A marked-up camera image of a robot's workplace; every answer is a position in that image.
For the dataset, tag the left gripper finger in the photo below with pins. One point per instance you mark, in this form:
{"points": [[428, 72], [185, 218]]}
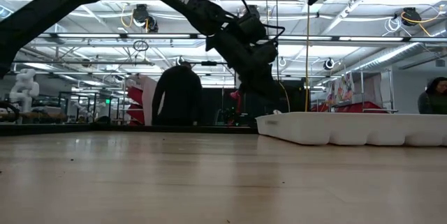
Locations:
{"points": [[255, 100], [272, 96]]}

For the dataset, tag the colourful posters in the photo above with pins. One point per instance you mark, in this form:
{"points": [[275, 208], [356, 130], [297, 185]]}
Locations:
{"points": [[344, 89]]}

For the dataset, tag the person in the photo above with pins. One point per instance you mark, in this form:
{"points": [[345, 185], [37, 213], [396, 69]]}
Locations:
{"points": [[434, 98], [178, 95]]}

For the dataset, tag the white cutlery tray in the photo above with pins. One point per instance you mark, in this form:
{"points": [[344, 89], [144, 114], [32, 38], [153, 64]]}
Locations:
{"points": [[349, 128]]}

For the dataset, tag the red storage bins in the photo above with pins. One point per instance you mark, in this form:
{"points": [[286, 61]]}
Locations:
{"points": [[363, 107]]}

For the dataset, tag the metal shelf rack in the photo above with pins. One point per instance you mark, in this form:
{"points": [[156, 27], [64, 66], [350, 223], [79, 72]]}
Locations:
{"points": [[372, 84]]}

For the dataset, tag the white and red panel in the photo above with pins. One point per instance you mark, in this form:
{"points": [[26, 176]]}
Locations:
{"points": [[145, 98]]}

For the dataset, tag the white robot figure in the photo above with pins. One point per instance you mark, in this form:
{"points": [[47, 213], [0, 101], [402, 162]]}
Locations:
{"points": [[24, 88]]}

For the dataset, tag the black partition wall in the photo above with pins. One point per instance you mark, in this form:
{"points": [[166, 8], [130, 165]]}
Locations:
{"points": [[297, 95]]}

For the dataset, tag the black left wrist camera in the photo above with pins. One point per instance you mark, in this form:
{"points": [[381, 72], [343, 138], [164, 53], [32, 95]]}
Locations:
{"points": [[251, 27]]}

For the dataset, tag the black metal stand frame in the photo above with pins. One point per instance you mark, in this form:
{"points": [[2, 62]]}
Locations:
{"points": [[209, 63]]}

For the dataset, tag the black rail with light strips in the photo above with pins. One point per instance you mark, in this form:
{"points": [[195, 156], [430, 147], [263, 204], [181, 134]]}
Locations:
{"points": [[349, 38]]}

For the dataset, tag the silver ventilation duct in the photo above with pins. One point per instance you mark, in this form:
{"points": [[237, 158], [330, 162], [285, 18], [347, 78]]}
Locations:
{"points": [[394, 54]]}

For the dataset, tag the black aluminium rig frame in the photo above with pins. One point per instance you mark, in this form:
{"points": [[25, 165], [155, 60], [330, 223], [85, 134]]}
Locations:
{"points": [[104, 129]]}

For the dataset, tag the black framed enclosure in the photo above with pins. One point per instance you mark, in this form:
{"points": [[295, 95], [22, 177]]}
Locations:
{"points": [[87, 92]]}

